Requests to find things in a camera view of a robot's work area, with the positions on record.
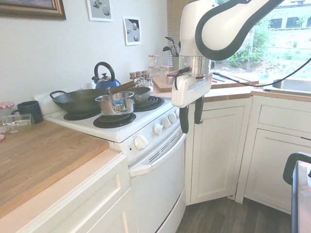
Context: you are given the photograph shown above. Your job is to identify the white oven door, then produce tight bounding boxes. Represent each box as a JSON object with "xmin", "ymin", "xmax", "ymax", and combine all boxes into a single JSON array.
[{"xmin": 128, "ymin": 132, "xmax": 188, "ymax": 233}]

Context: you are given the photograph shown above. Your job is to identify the white corner cabinet door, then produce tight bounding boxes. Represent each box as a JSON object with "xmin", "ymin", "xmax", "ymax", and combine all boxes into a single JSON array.
[{"xmin": 185, "ymin": 95, "xmax": 253, "ymax": 206}]

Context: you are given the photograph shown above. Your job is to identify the white sink cabinet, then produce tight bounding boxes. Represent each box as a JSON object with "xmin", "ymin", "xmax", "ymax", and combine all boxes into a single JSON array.
[{"xmin": 235, "ymin": 91, "xmax": 311, "ymax": 215}]

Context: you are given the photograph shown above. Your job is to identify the black wok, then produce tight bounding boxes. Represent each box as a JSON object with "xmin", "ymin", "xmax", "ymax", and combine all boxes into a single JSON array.
[{"xmin": 50, "ymin": 88, "xmax": 110, "ymax": 115}]

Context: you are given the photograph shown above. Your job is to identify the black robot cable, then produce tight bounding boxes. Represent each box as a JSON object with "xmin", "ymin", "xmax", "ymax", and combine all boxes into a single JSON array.
[{"xmin": 173, "ymin": 57, "xmax": 311, "ymax": 91}]

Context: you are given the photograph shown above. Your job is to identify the grey shapes poster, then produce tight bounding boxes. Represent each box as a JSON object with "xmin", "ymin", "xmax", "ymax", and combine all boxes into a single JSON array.
[
  {"xmin": 122, "ymin": 16, "xmax": 142, "ymax": 46},
  {"xmin": 86, "ymin": 0, "xmax": 115, "ymax": 23}
]

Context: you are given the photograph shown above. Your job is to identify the window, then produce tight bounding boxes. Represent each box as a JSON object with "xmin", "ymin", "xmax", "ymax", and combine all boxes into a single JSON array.
[{"xmin": 213, "ymin": 0, "xmax": 311, "ymax": 81}]

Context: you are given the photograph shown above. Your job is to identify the wooden cutting board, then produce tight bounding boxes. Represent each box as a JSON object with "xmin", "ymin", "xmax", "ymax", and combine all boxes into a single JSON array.
[{"xmin": 151, "ymin": 74, "xmax": 259, "ymax": 93}]

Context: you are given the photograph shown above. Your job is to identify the empty clear glass jar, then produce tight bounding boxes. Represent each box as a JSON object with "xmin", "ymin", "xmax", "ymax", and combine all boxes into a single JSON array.
[{"xmin": 1, "ymin": 113, "xmax": 35, "ymax": 135}]

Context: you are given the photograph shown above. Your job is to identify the jar with dark red lid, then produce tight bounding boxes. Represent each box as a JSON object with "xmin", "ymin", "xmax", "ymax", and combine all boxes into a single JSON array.
[{"xmin": 166, "ymin": 72, "xmax": 179, "ymax": 85}]

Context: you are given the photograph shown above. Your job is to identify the blue kettle with black handle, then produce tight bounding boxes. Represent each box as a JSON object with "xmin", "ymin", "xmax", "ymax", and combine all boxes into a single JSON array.
[{"xmin": 91, "ymin": 61, "xmax": 121, "ymax": 90}]

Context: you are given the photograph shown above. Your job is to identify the stainless steel saucepan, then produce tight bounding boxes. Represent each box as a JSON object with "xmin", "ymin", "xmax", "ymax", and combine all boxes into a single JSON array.
[{"xmin": 95, "ymin": 91, "xmax": 142, "ymax": 116}]

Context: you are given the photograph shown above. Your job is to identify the dark blue mug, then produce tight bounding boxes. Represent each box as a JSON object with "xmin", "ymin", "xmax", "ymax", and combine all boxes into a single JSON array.
[{"xmin": 11, "ymin": 100, "xmax": 45, "ymax": 125}]

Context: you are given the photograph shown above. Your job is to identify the wooden window blinds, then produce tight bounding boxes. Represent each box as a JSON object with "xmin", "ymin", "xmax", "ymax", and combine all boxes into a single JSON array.
[{"xmin": 166, "ymin": 0, "xmax": 193, "ymax": 71}]

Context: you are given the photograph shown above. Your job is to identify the black bladed knife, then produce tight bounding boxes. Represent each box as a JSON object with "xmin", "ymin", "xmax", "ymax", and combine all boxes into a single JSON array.
[{"xmin": 213, "ymin": 71, "xmax": 249, "ymax": 83}]

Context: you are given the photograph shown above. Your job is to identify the white electric stove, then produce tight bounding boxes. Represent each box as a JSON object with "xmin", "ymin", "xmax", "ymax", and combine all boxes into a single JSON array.
[{"xmin": 31, "ymin": 82, "xmax": 188, "ymax": 233}]

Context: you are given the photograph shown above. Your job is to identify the white counter cabinet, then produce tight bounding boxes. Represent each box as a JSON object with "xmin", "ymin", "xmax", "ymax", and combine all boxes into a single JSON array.
[{"xmin": 0, "ymin": 152, "xmax": 138, "ymax": 233}]

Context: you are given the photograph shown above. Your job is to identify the wood framed painting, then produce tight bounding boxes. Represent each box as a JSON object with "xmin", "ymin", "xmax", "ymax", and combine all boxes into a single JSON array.
[{"xmin": 0, "ymin": 0, "xmax": 67, "ymax": 21}]

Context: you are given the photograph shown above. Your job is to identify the stainless steel sink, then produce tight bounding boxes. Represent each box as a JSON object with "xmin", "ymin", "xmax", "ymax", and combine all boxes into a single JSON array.
[{"xmin": 263, "ymin": 78, "xmax": 311, "ymax": 94}]

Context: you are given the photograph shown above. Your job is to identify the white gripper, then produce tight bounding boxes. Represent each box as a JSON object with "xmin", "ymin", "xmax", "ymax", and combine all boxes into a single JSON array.
[{"xmin": 171, "ymin": 72, "xmax": 213, "ymax": 134}]

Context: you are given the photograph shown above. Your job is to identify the frying pan with wooden handle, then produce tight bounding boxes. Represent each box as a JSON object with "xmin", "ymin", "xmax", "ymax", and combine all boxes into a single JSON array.
[{"xmin": 108, "ymin": 81, "xmax": 152, "ymax": 103}]

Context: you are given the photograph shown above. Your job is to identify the large white oven knob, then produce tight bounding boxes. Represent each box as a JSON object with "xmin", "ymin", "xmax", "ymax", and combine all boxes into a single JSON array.
[{"xmin": 134, "ymin": 135, "xmax": 149, "ymax": 151}]

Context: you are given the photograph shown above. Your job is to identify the black coil burner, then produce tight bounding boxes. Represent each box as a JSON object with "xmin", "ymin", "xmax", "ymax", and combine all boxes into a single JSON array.
[
  {"xmin": 63, "ymin": 109, "xmax": 102, "ymax": 121},
  {"xmin": 133, "ymin": 96, "xmax": 166, "ymax": 113},
  {"xmin": 93, "ymin": 112, "xmax": 137, "ymax": 129}
]

